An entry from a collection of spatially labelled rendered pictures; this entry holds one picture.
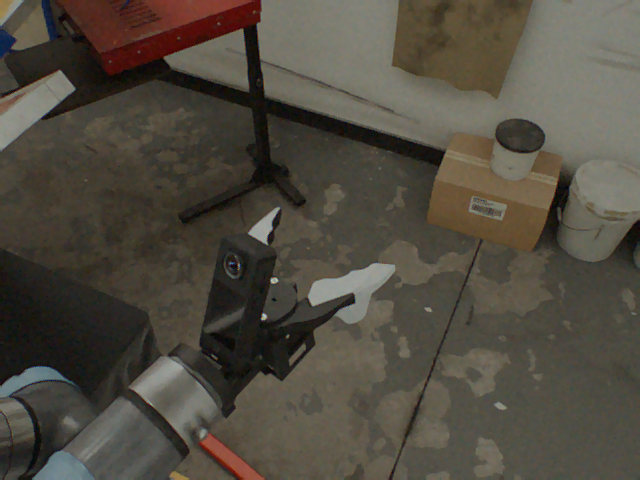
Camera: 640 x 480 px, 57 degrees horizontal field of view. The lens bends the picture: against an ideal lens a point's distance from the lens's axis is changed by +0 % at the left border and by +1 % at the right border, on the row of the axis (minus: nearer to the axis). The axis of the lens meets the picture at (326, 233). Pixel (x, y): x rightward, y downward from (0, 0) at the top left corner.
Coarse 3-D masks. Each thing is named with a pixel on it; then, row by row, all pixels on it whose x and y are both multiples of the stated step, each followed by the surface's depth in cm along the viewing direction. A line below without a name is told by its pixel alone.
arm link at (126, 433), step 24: (120, 408) 47; (144, 408) 46; (96, 432) 45; (120, 432) 45; (144, 432) 45; (168, 432) 46; (72, 456) 44; (96, 456) 44; (120, 456) 44; (144, 456) 45; (168, 456) 46
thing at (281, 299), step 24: (288, 288) 54; (264, 312) 52; (288, 312) 52; (264, 336) 52; (288, 336) 55; (312, 336) 58; (192, 360) 49; (216, 360) 51; (264, 360) 56; (288, 360) 56; (216, 384) 49; (240, 384) 54
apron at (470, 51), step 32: (416, 0) 240; (448, 0) 236; (480, 0) 228; (512, 0) 226; (416, 32) 250; (448, 32) 247; (480, 32) 237; (512, 32) 233; (416, 64) 261; (448, 64) 257; (480, 64) 249
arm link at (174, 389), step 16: (160, 368) 49; (176, 368) 48; (192, 368) 49; (144, 384) 48; (160, 384) 47; (176, 384) 48; (192, 384) 48; (208, 384) 49; (160, 400) 47; (176, 400) 47; (192, 400) 47; (208, 400) 48; (176, 416) 47; (192, 416) 47; (208, 416) 48; (176, 432) 53; (192, 432) 48; (208, 432) 48; (192, 448) 49
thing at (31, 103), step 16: (48, 80) 96; (64, 80) 98; (16, 96) 102; (32, 96) 94; (48, 96) 96; (64, 96) 98; (0, 112) 108; (16, 112) 92; (32, 112) 94; (0, 128) 90; (16, 128) 92; (0, 144) 90
